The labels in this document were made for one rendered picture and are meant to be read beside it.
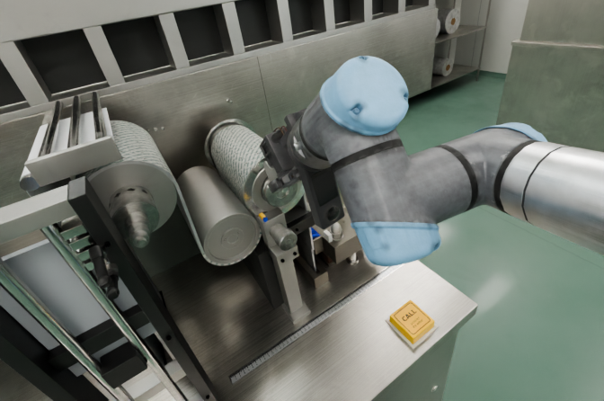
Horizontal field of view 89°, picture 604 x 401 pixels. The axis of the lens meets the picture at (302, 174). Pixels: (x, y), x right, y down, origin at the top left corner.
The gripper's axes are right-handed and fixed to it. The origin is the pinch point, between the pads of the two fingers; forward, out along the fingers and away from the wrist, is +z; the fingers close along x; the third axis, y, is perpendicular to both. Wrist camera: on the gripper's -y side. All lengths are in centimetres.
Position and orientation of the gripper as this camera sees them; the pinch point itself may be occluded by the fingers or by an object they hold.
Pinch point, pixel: (282, 187)
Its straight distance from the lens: 59.6
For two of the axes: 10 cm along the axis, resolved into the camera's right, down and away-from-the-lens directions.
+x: -8.4, 3.8, -3.9
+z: -3.2, 2.4, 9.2
